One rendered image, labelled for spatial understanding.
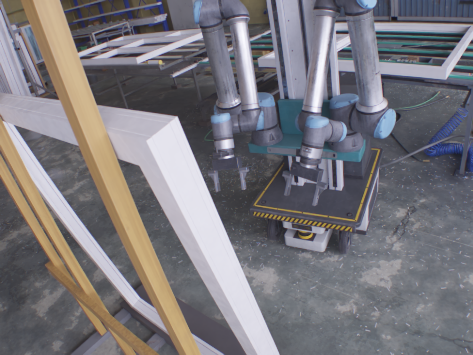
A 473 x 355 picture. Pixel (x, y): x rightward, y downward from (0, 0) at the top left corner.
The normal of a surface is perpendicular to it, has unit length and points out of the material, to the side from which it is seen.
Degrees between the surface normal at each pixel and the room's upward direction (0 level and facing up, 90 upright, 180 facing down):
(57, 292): 0
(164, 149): 90
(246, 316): 90
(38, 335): 0
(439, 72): 90
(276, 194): 0
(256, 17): 90
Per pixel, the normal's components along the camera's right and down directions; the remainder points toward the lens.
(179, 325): 0.77, 0.22
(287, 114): -0.45, 0.55
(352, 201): -0.18, -0.83
